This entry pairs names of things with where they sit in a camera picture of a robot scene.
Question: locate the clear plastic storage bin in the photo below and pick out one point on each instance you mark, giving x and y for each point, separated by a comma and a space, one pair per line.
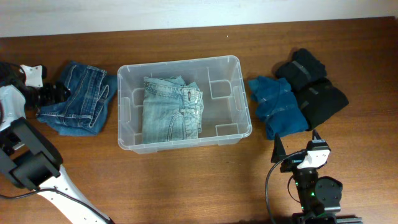
225, 119

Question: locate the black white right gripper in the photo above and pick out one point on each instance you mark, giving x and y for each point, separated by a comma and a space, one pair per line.
278, 151

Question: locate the dark blue jeans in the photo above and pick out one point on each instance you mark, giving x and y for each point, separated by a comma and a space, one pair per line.
86, 109

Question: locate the light blue jeans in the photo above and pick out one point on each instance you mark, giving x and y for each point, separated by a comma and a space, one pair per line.
172, 110

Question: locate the teal blue folded garment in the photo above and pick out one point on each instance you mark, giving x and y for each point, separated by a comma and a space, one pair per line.
277, 107

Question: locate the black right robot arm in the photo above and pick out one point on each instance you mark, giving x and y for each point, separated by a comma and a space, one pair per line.
319, 197

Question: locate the black folded garment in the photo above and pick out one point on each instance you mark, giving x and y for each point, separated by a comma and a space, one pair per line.
319, 101
302, 70

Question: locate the black folded garment upper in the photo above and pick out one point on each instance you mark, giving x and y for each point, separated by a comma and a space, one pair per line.
302, 70

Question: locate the black folded garment lower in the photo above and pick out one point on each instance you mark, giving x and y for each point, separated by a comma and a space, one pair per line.
319, 101

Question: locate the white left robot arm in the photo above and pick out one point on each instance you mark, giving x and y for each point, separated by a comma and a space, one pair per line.
30, 161

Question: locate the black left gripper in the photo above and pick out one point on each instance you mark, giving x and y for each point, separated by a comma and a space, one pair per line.
51, 97

